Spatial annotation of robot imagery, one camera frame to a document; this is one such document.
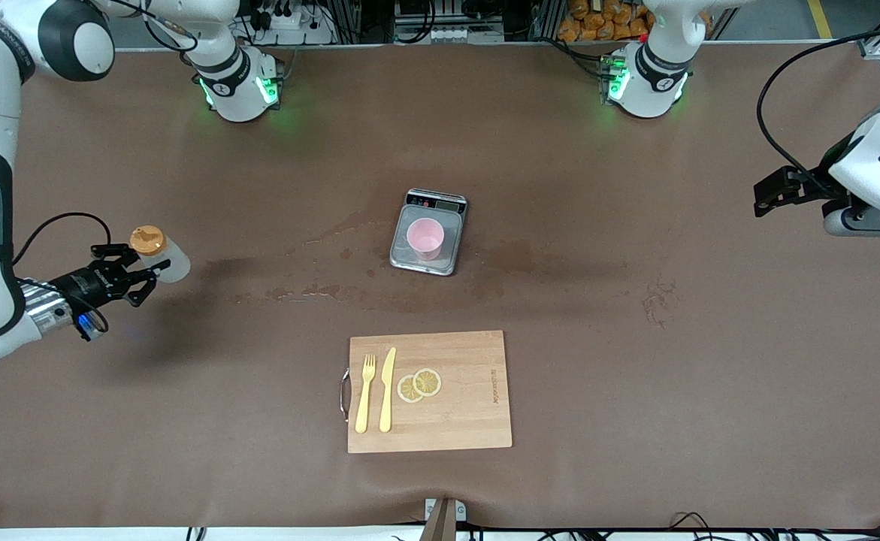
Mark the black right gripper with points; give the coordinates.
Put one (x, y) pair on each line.
(83, 283)

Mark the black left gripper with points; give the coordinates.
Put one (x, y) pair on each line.
(813, 188)

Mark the squeeze bottle with orange cap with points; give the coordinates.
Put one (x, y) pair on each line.
(165, 263)

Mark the pink plastic cup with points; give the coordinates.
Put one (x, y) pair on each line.
(425, 239)

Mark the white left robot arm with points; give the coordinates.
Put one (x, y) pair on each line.
(661, 68)

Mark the yellow plastic fork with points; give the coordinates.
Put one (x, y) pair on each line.
(364, 398)

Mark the pile of orange objects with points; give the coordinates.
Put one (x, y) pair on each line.
(594, 19)

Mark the yellow plastic knife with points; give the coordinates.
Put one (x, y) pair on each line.
(387, 398)

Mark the white power strip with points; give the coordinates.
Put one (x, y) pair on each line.
(289, 28)

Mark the dried lemon slice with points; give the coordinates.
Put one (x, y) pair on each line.
(429, 381)
(407, 391)

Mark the silver digital kitchen scale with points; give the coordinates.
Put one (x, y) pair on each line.
(451, 259)

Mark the metal table edge bracket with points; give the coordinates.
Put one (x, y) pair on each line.
(443, 518)

